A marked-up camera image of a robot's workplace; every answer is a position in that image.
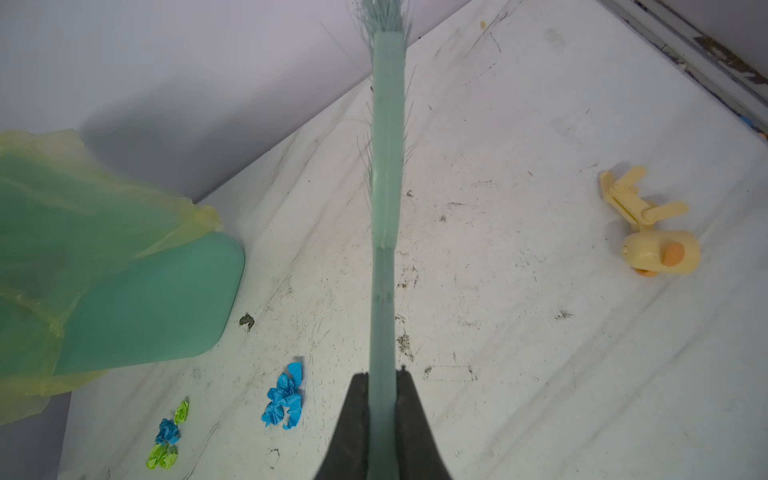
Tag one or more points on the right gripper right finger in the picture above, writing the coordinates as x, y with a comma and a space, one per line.
417, 453

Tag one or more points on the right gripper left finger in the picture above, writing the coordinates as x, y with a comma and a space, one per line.
347, 454

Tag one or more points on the green hand brush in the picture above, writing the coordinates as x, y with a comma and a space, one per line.
385, 30

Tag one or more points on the blue paper scrap cluster centre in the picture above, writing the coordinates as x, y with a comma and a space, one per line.
285, 398

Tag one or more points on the paper scrap cluster far left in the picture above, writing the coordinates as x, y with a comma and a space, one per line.
164, 452

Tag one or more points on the green trash bin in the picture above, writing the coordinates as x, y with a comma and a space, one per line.
171, 305

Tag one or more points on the yellow toy duck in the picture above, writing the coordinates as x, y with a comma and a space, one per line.
647, 250

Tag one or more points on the yellow-green bin liner bag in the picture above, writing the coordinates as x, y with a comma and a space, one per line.
81, 249

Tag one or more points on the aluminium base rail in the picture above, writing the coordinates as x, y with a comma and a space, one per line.
720, 44

